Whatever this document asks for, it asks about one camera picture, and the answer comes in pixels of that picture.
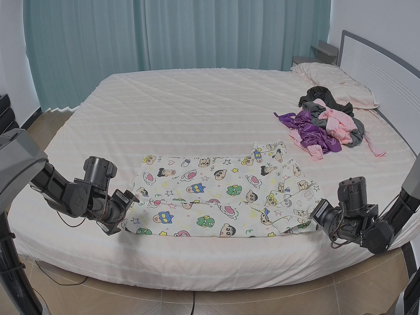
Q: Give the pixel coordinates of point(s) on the black chest of drawers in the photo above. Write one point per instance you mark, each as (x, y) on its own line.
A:
(8, 113)

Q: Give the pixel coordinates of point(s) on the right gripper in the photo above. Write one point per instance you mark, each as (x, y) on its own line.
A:
(328, 218)

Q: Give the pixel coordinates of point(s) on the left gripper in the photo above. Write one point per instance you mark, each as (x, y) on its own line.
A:
(114, 210)

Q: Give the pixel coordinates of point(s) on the grey bedside table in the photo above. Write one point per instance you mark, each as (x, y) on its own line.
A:
(323, 49)

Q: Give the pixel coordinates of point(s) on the bed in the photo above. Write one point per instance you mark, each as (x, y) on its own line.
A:
(197, 110)

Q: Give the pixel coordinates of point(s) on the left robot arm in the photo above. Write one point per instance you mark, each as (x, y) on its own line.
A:
(65, 195)

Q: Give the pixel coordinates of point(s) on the blue-green curtain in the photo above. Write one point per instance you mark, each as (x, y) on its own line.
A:
(98, 28)

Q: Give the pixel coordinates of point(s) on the pile of clothes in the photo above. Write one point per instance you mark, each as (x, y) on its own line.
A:
(331, 126)

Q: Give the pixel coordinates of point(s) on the cream pillow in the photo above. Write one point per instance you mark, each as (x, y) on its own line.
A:
(341, 80)

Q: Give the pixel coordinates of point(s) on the white printed pyjama top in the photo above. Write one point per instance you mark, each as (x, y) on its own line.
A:
(223, 189)

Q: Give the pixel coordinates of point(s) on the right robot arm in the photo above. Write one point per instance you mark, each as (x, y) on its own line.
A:
(380, 231)

